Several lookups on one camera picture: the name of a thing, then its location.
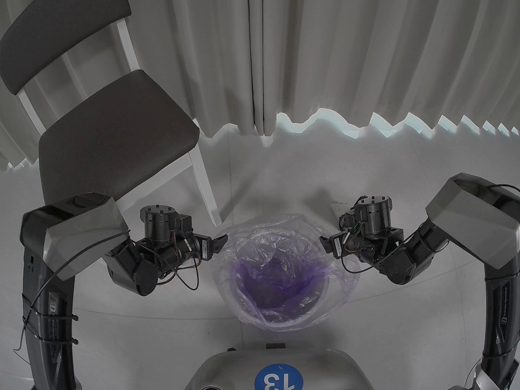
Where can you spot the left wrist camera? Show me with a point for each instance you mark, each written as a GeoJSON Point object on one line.
{"type": "Point", "coordinates": [185, 224]}

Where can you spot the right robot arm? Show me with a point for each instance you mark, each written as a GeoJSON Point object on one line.
{"type": "Point", "coordinates": [467, 226]}

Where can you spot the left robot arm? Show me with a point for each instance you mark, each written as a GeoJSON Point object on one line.
{"type": "Point", "coordinates": [81, 234]}

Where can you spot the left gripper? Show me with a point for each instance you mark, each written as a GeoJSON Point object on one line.
{"type": "Point", "coordinates": [197, 250]}

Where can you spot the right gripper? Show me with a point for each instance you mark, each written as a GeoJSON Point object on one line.
{"type": "Point", "coordinates": [345, 247]}

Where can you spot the purple plastic bag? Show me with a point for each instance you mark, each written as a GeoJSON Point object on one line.
{"type": "Point", "coordinates": [284, 274]}

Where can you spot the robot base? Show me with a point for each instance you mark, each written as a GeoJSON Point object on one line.
{"type": "Point", "coordinates": [284, 368]}

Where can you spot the white trash bin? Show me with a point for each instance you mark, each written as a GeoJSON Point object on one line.
{"type": "Point", "coordinates": [237, 282]}

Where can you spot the white curtain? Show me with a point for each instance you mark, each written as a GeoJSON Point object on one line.
{"type": "Point", "coordinates": [195, 55]}
{"type": "Point", "coordinates": [386, 55]}

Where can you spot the dark grey white-framed chair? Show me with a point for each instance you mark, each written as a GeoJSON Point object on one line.
{"type": "Point", "coordinates": [113, 136]}

